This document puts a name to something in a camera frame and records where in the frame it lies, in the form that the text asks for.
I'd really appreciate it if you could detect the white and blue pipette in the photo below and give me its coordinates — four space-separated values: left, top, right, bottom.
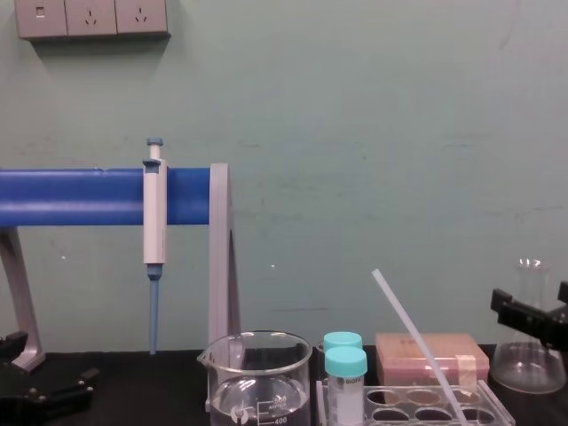
141 137 170 356

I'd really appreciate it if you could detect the glass beaker with liquid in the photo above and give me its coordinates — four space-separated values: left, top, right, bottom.
196 328 313 426

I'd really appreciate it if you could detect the blue and grey pipette stand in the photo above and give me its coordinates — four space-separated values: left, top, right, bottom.
0 162 243 372

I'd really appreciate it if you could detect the clear glass conical flask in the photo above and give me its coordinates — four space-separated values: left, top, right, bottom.
488 256 567 396

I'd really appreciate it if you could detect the pink pipette tip box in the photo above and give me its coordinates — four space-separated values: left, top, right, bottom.
375 332 492 401

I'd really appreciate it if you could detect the clear plastic tube rack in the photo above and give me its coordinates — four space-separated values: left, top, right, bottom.
315 378 518 426

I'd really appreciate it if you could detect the beige tape strip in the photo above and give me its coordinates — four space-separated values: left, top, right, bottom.
455 353 477 388

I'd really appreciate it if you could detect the grey power wall socket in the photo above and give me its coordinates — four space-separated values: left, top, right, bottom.
114 0 170 36
65 0 118 37

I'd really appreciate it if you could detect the teal capped sample tube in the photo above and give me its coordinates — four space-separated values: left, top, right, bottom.
322 331 364 352
324 346 369 426

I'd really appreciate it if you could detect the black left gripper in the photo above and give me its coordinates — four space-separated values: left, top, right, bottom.
0 329 100 413

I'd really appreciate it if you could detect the translucent white stirring rod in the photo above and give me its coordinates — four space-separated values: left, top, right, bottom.
371 268 468 426

